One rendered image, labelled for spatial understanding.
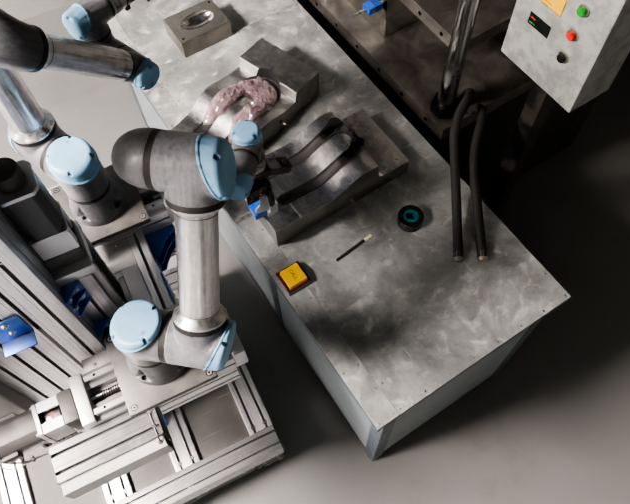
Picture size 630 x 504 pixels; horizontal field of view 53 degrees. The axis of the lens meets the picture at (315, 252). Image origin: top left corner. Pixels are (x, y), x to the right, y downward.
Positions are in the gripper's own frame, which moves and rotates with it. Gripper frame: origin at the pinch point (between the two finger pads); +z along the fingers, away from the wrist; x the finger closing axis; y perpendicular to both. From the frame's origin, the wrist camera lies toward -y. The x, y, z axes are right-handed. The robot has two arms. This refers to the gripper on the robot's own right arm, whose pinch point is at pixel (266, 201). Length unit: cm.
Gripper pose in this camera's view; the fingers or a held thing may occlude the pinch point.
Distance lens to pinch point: 189.2
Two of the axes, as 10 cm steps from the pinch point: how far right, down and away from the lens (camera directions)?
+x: 5.5, 7.3, -4.0
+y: -8.4, 5.0, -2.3
